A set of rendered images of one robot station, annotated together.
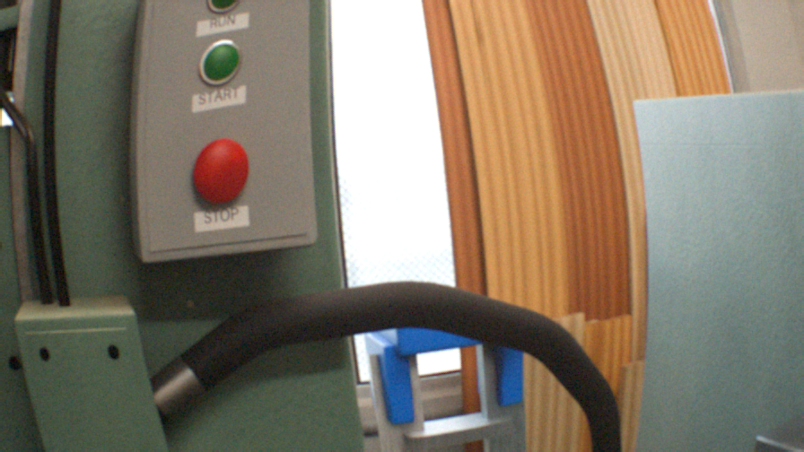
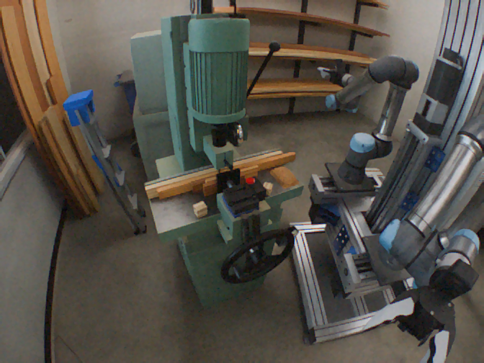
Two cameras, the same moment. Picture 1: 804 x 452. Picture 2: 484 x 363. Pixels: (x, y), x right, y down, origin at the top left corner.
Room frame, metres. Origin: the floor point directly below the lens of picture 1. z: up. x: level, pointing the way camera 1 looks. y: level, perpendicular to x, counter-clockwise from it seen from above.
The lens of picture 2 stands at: (0.50, 1.16, 1.52)
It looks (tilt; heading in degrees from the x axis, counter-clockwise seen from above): 41 degrees down; 263
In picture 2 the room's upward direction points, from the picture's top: 3 degrees clockwise
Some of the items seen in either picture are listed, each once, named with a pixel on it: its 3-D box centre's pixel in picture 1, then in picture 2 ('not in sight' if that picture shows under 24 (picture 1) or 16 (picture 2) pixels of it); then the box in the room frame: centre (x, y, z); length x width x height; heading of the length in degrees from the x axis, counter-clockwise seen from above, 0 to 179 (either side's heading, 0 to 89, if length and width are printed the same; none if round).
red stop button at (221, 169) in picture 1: (220, 170); not in sight; (0.45, 0.08, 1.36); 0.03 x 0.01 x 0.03; 111
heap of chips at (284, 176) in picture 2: not in sight; (284, 174); (0.23, 0.43, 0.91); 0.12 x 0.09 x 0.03; 111
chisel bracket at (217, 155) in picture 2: not in sight; (218, 151); (0.50, 0.42, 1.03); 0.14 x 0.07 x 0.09; 111
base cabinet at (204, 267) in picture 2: not in sight; (214, 236); (0.54, 0.33, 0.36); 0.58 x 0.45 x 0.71; 111
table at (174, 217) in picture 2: not in sight; (232, 202); (0.45, 0.54, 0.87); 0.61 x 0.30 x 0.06; 21
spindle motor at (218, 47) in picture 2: not in sight; (218, 68); (0.50, 0.44, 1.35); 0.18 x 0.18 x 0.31
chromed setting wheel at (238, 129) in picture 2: not in sight; (235, 133); (0.43, 0.28, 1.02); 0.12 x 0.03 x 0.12; 111
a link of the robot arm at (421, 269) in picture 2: not in sight; (430, 274); (0.03, 1.05, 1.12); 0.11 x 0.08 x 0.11; 115
